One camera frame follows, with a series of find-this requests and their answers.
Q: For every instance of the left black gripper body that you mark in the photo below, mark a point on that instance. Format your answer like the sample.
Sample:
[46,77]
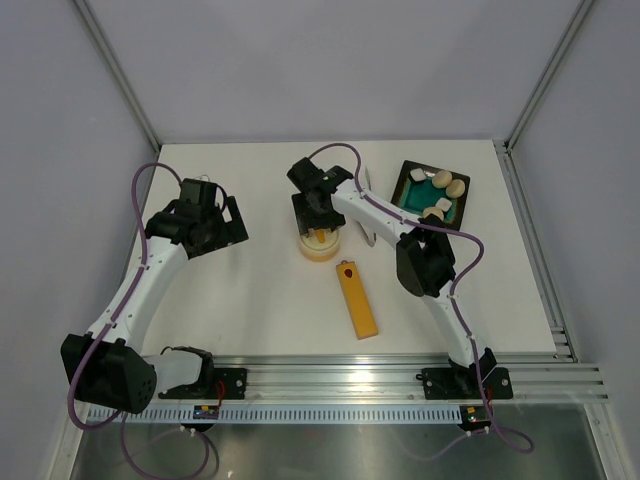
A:
[220,233]

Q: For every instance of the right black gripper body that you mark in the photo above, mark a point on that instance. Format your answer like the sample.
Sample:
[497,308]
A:
[309,217]

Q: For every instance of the cream round bowl lid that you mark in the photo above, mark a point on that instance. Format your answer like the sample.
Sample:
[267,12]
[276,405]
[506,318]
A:
[322,242]

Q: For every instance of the round yellow lunch bowl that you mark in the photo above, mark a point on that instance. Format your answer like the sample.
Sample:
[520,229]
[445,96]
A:
[320,250]

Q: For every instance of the metal serving tongs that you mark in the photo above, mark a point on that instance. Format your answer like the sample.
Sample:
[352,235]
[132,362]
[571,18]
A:
[369,236]

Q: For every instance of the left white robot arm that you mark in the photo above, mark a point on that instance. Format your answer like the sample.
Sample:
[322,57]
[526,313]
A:
[105,366]

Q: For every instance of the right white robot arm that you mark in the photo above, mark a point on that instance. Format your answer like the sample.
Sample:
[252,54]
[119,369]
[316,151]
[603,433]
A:
[430,259]

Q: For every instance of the yellow rectangular cutlery case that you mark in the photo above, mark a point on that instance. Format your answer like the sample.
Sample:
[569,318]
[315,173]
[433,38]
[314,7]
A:
[358,306]

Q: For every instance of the black food tray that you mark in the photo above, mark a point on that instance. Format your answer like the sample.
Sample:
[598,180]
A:
[415,197]

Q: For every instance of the white square rice piece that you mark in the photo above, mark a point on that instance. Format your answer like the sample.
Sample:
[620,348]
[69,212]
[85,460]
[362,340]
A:
[417,175]
[444,204]

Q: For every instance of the round cream food slice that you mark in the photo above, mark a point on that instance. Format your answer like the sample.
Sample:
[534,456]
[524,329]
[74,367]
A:
[433,211]
[455,189]
[442,179]

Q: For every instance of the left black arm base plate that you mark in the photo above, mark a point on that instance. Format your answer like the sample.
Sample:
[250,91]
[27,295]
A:
[230,383]

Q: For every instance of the left aluminium frame post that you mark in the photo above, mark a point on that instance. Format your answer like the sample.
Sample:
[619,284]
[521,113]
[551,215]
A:
[105,51]

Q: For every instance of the aluminium frame post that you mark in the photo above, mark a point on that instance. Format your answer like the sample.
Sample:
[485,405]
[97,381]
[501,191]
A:
[105,51]
[559,54]

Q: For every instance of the white slotted cable duct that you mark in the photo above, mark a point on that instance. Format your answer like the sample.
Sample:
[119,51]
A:
[199,414]

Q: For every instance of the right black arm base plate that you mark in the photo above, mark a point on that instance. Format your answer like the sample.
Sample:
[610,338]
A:
[449,383]

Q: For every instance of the aluminium front rail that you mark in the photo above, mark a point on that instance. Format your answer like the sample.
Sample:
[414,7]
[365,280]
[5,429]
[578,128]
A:
[369,379]

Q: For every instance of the right aluminium side rail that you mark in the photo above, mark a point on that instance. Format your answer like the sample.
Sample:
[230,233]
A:
[543,276]

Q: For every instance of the right aluminium frame post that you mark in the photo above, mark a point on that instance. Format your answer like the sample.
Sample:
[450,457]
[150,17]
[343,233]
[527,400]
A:
[559,54]

